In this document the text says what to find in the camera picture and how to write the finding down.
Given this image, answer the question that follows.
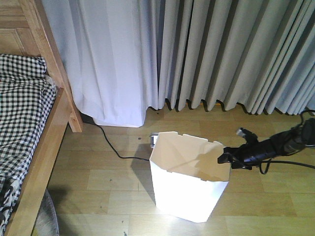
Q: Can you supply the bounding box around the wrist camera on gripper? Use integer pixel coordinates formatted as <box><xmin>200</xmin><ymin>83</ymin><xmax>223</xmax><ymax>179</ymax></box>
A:
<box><xmin>236</xmin><ymin>127</ymin><xmax>258</xmax><ymax>144</ymax></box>

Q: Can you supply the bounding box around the floor power outlet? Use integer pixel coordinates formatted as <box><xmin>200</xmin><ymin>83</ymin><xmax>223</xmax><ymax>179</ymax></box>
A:
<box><xmin>150</xmin><ymin>132</ymin><xmax>159</xmax><ymax>148</ymax></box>

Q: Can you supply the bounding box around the grey round rug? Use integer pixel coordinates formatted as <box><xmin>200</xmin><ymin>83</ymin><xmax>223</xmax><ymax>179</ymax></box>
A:
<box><xmin>32</xmin><ymin>189</ymin><xmax>60</xmax><ymax>236</ymax></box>

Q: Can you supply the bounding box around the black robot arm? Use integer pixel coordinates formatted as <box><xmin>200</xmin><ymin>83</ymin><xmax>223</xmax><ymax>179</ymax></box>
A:
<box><xmin>218</xmin><ymin>118</ymin><xmax>315</xmax><ymax>174</ymax></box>

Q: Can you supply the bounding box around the black white checkered bedsheet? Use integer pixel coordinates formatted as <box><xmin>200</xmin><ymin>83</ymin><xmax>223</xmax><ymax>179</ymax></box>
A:
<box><xmin>0</xmin><ymin>54</ymin><xmax>57</xmax><ymax>235</ymax></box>

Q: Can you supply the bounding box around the black power cord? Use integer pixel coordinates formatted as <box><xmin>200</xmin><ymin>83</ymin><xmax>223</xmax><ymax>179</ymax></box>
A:
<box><xmin>81</xmin><ymin>115</ymin><xmax>151</xmax><ymax>162</ymax></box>

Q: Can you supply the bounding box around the white plastic trash bin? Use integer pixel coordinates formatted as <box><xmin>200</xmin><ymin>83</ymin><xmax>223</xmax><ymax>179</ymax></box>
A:
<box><xmin>149</xmin><ymin>131</ymin><xmax>231</xmax><ymax>223</ymax></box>

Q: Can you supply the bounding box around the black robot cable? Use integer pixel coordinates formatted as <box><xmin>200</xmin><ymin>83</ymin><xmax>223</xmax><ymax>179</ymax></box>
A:
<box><xmin>258</xmin><ymin>109</ymin><xmax>315</xmax><ymax>175</ymax></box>

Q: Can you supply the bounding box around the grey pleated curtain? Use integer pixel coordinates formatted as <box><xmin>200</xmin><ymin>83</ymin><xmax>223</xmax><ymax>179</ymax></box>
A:
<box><xmin>143</xmin><ymin>0</ymin><xmax>315</xmax><ymax>115</ymax></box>

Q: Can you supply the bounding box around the white sheer curtain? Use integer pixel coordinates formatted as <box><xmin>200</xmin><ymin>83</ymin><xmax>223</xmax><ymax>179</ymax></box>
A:
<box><xmin>43</xmin><ymin>0</ymin><xmax>158</xmax><ymax>127</ymax></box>

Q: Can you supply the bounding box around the wooden bed frame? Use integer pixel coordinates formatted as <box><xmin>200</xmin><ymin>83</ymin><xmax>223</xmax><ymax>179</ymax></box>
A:
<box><xmin>0</xmin><ymin>0</ymin><xmax>83</xmax><ymax>236</ymax></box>

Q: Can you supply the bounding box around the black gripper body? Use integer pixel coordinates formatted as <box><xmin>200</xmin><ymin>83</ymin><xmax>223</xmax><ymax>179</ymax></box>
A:
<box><xmin>218</xmin><ymin>141</ymin><xmax>273</xmax><ymax>170</ymax></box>

